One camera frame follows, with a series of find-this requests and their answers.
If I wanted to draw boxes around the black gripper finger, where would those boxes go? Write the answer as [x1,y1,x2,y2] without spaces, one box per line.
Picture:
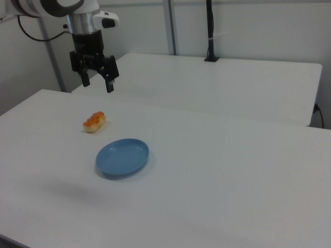
[69,51,91,87]
[98,55,120,94]

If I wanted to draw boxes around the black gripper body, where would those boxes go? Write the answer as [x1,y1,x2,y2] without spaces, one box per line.
[71,29,106,75]

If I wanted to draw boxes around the orange glazed bread roll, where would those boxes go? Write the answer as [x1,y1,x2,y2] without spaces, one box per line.
[82,111,107,133]

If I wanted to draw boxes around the blue round plate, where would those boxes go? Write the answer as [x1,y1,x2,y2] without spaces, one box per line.
[95,138,150,178]

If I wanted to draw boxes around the white side table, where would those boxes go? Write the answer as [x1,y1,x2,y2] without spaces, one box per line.
[71,53,323,127]

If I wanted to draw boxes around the grey metal frame post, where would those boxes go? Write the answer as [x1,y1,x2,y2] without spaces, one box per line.
[38,17,67,93]
[162,0,178,56]

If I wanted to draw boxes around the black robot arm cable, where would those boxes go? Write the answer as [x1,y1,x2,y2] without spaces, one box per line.
[17,15,72,42]

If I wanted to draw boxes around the black camera stand pole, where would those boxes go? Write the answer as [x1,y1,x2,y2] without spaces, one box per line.
[204,0,220,63]

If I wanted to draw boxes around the black power cable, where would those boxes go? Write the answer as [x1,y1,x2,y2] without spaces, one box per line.
[313,103,325,129]

